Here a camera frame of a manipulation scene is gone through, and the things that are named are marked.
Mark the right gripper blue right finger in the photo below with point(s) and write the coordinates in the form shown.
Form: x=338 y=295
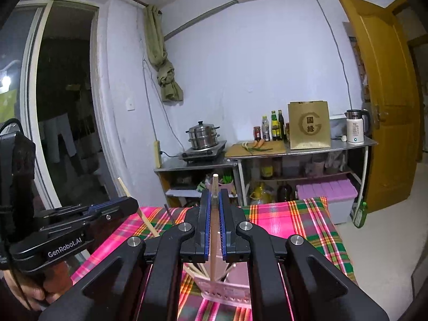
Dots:
x=234 y=248

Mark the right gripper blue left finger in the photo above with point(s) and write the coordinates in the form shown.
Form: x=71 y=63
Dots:
x=196 y=247

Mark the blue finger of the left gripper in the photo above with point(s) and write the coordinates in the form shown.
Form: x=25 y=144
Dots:
x=112 y=206
x=133 y=206

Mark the black chopstick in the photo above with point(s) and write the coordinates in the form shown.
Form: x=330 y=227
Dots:
x=169 y=213

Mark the metal kitchen shelf rack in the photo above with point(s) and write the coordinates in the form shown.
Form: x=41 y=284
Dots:
x=297 y=166

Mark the person left hand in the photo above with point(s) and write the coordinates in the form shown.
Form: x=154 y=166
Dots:
x=30 y=294

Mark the pink plastic utensil caddy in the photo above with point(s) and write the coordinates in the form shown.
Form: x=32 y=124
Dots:
x=234 y=291

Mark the yellow oil jug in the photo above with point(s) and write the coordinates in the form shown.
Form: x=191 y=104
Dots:
x=261 y=195

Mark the small pink basket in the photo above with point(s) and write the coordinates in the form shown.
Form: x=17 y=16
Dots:
x=227 y=183

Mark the low metal stove cabinet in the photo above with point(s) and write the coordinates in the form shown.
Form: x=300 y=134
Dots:
x=183 y=182

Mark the pink plaid tablecloth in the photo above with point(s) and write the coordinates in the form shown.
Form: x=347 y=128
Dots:
x=308 y=218

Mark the yellow power strip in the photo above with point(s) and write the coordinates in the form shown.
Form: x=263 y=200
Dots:
x=157 y=153

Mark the black induction cooker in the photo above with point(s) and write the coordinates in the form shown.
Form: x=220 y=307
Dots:
x=203 y=155

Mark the wooden cutting board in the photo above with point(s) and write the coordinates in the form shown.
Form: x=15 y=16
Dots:
x=246 y=150

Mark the orange carrot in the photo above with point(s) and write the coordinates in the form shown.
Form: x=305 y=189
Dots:
x=258 y=144

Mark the stainless steel steamer pot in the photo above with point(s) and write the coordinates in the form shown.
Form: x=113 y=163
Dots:
x=203 y=136

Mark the purple lidded storage box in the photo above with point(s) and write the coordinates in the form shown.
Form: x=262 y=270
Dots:
x=339 y=192

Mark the red lidded jar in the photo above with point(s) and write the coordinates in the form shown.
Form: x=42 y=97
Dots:
x=257 y=133

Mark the green bottle on floor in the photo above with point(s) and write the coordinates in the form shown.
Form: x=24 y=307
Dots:
x=360 y=215

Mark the clear plastic bottle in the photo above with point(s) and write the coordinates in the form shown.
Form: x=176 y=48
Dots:
x=265 y=128

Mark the green oil bottle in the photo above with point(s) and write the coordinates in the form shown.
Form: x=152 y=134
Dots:
x=275 y=127

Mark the dark soy sauce bottle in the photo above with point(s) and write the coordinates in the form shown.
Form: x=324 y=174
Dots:
x=281 y=125

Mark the gold paper gift bag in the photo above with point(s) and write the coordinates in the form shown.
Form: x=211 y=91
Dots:
x=309 y=125

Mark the olive green knotted curtain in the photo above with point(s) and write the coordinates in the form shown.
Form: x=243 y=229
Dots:
x=157 y=54

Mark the white electric kettle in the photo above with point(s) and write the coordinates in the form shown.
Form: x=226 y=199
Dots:
x=358 y=125

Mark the yellow wooden door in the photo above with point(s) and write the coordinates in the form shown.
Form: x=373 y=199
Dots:
x=394 y=100

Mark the white wall switch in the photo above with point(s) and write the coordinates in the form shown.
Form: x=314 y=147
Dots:
x=130 y=105

